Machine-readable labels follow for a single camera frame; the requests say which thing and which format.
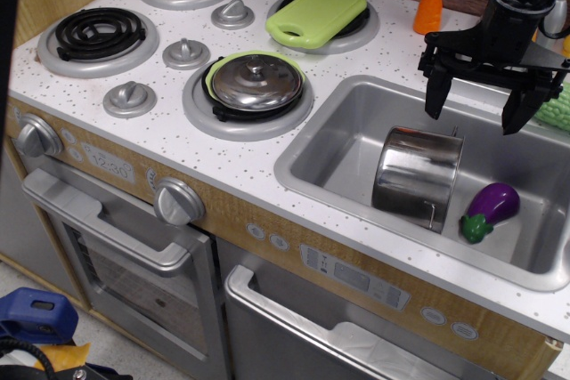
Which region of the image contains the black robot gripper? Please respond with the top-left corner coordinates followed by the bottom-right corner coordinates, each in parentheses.
top-left (419, 30), bottom-right (569, 135)

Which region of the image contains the stainless steel pot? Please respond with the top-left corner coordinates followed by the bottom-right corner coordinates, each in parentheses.
top-left (371, 126), bottom-right (464, 233)

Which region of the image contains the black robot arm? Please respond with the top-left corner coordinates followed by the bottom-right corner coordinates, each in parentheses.
top-left (419, 0), bottom-right (569, 134)

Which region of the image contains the grey plastic sink basin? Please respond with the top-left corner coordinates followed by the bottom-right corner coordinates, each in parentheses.
top-left (274, 76), bottom-right (569, 291)

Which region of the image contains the silver pot lid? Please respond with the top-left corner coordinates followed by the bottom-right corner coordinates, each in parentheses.
top-left (210, 54), bottom-right (304, 112)

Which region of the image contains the green toy corn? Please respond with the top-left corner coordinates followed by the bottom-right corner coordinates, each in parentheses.
top-left (534, 82), bottom-right (570, 133)

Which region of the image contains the orange toy carrot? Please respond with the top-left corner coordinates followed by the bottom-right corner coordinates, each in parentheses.
top-left (412, 0), bottom-right (444, 35)

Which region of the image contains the purple toy eggplant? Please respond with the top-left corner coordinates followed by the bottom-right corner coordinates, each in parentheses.
top-left (460, 182), bottom-right (520, 244)

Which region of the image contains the back right burner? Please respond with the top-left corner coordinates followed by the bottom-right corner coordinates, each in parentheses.
top-left (267, 0), bottom-right (379, 55)

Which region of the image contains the green toy cutting board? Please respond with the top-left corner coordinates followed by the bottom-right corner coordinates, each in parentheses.
top-left (265, 0), bottom-right (367, 49)

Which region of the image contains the dishwasher control panel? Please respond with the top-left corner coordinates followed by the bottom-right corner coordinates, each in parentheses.
top-left (299, 244), bottom-right (411, 311)

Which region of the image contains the grey stovetop knob middle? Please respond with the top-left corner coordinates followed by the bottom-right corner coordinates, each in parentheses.
top-left (211, 0), bottom-right (255, 30)

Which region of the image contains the grey stovetop knob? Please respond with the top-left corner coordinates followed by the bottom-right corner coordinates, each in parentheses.
top-left (102, 81), bottom-right (157, 118)
top-left (211, 0), bottom-right (255, 30)
top-left (162, 38), bottom-right (210, 70)

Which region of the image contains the light green plate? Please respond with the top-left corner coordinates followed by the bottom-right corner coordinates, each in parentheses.
top-left (205, 50), bottom-right (307, 97)

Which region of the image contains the front right burner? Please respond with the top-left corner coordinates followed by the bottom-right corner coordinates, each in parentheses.
top-left (182, 61), bottom-right (314, 142)

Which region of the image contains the grey stovetop knob centre left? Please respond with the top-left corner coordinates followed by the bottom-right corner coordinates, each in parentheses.
top-left (162, 38), bottom-right (210, 70)

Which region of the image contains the grey dishwasher door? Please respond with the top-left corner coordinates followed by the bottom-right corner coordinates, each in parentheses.
top-left (217, 240), bottom-right (493, 379)

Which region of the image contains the grey oven dial right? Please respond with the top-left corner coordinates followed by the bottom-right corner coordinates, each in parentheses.
top-left (153, 177), bottom-right (206, 226)

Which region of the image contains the grey oven dial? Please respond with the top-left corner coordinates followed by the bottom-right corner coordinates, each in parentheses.
top-left (15, 113), bottom-right (63, 158)
top-left (153, 177), bottom-right (206, 226)

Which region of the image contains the grey stovetop knob front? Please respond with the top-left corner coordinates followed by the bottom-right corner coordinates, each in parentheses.
top-left (102, 81), bottom-right (157, 118)

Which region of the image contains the grey oven door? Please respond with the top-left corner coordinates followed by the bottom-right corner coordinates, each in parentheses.
top-left (22, 156), bottom-right (231, 379)

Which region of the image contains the oven clock display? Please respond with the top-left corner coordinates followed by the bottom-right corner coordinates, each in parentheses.
top-left (81, 142), bottom-right (135, 183)

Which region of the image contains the front left black burner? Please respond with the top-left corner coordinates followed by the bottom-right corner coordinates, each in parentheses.
top-left (37, 7), bottom-right (159, 79)

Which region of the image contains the grey oven dial left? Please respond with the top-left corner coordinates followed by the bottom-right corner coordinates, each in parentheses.
top-left (15, 113), bottom-right (63, 158)

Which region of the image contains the blue clamp tool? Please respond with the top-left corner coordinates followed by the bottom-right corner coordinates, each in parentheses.
top-left (1, 287), bottom-right (78, 344)

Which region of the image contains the grey faucet handle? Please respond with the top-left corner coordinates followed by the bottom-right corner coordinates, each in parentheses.
top-left (539, 0), bottom-right (567, 40)

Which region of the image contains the black cable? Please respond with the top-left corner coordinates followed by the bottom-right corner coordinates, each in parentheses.
top-left (0, 337), bottom-right (57, 380)

